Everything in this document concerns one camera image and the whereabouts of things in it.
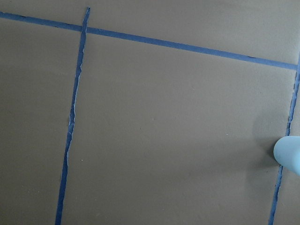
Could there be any light blue cup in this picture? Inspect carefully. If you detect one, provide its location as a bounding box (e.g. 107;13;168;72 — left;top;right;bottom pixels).
273;136;300;176

